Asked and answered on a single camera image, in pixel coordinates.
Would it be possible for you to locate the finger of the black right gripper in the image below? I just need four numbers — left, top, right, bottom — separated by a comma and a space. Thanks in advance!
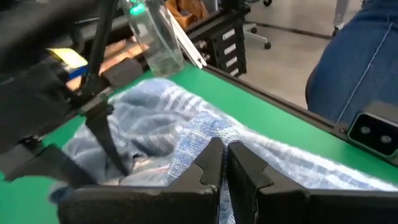
4, 144, 97, 189
79, 93, 131, 177

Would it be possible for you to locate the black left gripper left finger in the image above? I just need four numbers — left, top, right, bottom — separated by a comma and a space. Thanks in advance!
58, 136, 224, 224

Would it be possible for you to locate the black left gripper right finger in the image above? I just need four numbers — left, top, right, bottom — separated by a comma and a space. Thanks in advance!
226, 140, 398, 224

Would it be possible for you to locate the blue striped garment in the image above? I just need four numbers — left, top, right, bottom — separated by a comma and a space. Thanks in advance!
49, 77, 398, 224

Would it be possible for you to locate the yellow paper note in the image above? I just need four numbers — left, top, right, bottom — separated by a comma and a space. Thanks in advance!
46, 47, 90, 70

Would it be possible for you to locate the clear plastic spray bottle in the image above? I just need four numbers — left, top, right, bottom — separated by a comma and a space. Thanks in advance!
120, 0, 187, 78

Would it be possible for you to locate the green table mat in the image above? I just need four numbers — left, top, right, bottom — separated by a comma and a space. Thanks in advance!
0, 62, 398, 224

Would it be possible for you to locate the brown bag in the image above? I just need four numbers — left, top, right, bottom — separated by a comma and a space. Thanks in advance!
164, 0, 210, 30

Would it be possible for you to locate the black box with white labels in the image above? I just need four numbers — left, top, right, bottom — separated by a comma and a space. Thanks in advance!
186, 6, 251, 78

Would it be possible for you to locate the person in blue jeans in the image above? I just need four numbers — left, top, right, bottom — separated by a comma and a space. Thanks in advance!
305, 0, 398, 125

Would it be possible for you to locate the office chair base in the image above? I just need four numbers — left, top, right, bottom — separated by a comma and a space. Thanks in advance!
242, 21, 272, 50

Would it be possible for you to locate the black table-level camera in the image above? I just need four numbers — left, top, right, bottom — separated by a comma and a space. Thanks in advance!
347, 101, 398, 166

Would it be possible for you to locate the black aluminium table frame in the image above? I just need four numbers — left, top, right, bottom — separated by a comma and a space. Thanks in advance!
88, 0, 398, 167

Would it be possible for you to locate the silver aluminium rail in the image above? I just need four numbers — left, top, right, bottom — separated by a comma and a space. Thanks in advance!
167, 8, 208, 69

